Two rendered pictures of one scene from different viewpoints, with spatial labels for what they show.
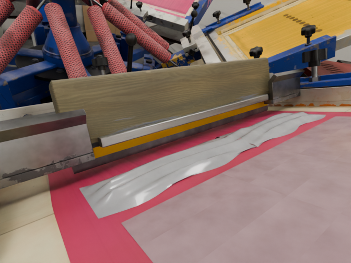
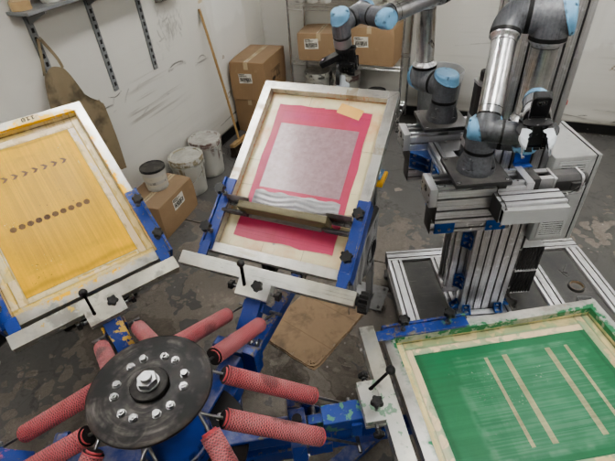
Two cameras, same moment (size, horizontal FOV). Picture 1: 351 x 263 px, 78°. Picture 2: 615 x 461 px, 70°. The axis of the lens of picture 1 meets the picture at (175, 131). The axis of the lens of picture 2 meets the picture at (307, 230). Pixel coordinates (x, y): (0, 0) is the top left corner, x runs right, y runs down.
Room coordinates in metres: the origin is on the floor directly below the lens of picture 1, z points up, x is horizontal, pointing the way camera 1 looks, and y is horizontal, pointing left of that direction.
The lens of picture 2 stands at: (0.72, 1.23, 2.23)
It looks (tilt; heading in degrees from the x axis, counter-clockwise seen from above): 39 degrees down; 247
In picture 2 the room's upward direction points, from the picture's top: 4 degrees counter-clockwise
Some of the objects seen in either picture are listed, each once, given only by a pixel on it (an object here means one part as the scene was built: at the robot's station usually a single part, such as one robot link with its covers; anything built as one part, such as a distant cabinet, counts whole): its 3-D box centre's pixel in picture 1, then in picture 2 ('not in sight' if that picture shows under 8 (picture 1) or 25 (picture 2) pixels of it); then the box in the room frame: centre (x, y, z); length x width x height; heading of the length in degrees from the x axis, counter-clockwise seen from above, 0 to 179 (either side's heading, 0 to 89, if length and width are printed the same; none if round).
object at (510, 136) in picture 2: not in sight; (522, 134); (-0.41, 0.35, 1.55); 0.11 x 0.08 x 0.11; 133
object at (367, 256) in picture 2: not in sight; (357, 261); (-0.09, -0.10, 0.79); 0.46 x 0.09 x 0.33; 42
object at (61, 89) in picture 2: not in sight; (74, 117); (0.99, -2.01, 1.06); 0.53 x 0.07 x 1.05; 42
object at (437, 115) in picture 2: not in sight; (442, 108); (-0.72, -0.37, 1.31); 0.15 x 0.15 x 0.10
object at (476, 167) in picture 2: not in sight; (477, 157); (-0.53, 0.09, 1.31); 0.15 x 0.15 x 0.10
